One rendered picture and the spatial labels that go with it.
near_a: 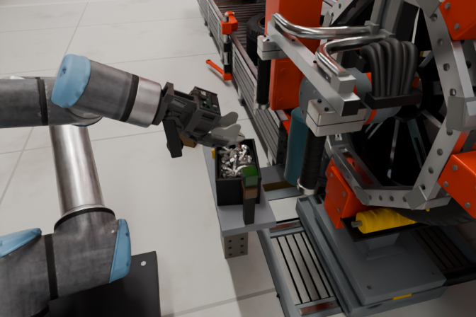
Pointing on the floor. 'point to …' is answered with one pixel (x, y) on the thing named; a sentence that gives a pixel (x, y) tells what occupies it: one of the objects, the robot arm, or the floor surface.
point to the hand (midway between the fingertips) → (238, 139)
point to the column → (234, 245)
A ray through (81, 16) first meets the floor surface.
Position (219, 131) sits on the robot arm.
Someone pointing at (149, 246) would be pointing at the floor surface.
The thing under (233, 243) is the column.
